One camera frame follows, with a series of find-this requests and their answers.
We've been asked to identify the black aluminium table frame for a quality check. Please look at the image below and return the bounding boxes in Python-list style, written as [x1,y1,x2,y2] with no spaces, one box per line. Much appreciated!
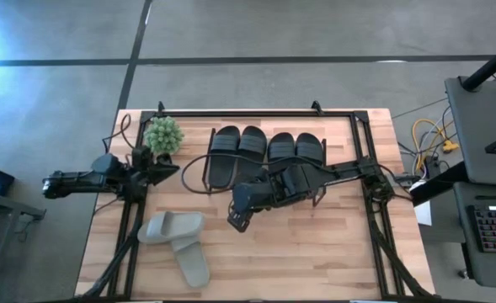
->
[78,100,435,300]

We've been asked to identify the black rubber slide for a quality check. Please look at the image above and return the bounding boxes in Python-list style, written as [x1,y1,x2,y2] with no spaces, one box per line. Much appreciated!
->
[235,125,269,182]
[267,131,297,173]
[208,125,242,189]
[294,132,325,169]

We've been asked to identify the white paper sheet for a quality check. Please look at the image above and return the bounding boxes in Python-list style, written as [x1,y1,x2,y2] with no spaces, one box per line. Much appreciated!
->
[413,200,433,227]

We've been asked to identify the grey desk top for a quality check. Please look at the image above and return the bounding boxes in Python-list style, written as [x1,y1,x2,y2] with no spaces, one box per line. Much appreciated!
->
[444,75,496,187]

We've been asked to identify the green artificial plant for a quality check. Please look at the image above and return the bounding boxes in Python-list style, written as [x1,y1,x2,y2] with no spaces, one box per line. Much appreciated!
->
[143,116,185,165]

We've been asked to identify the yellow cable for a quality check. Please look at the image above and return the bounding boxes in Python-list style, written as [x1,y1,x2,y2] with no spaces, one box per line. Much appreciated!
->
[411,118,461,169]

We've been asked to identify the black power adapter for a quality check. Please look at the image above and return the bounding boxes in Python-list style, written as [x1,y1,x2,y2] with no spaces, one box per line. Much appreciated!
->
[423,154,442,180]

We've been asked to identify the black round pole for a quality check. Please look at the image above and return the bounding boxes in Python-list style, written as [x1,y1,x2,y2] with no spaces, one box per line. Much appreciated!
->
[461,36,496,92]

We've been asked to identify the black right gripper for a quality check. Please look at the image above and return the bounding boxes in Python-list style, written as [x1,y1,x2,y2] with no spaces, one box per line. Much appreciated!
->
[227,180,277,234]

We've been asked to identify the grey keyboard desk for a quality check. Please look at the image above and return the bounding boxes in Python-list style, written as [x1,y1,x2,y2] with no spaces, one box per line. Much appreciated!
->
[452,181,496,291]

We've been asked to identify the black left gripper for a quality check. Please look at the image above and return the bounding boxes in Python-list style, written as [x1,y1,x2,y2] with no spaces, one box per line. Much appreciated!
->
[129,145,181,187]

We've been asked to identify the beige rubber slide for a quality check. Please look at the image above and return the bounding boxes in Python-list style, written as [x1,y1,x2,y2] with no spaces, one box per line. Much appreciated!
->
[136,210,206,245]
[170,235,211,290]

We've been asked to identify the black side stand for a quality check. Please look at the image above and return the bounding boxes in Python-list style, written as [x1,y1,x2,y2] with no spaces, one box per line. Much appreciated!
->
[0,189,46,303]

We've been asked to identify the black desk support bar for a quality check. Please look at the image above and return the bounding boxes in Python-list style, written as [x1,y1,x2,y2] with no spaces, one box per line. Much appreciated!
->
[409,162,470,207]

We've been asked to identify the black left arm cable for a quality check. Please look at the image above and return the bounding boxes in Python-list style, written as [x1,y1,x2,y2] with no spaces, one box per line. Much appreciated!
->
[101,112,134,156]

